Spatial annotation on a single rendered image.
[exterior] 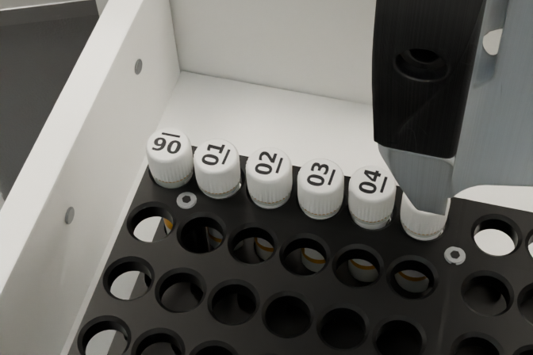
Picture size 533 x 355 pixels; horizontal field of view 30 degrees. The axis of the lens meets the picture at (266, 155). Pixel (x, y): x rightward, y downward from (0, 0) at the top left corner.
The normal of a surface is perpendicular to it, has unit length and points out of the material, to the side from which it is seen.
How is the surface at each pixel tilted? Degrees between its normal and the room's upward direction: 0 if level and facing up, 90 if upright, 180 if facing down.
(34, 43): 90
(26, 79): 90
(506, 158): 88
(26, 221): 0
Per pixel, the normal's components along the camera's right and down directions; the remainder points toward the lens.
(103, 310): -0.04, -0.60
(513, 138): -0.27, 0.75
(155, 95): 0.97, 0.18
